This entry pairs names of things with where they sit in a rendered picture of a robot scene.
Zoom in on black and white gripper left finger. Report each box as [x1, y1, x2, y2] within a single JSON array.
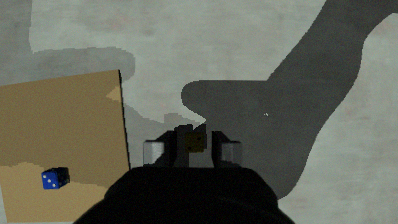
[[143, 130, 177, 167]]

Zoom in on blue die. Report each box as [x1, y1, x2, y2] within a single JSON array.
[[41, 168, 67, 189]]

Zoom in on tan square mat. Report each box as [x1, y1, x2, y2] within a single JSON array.
[[0, 69, 130, 223]]

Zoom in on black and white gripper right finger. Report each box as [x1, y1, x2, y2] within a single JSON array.
[[211, 131, 242, 168]]

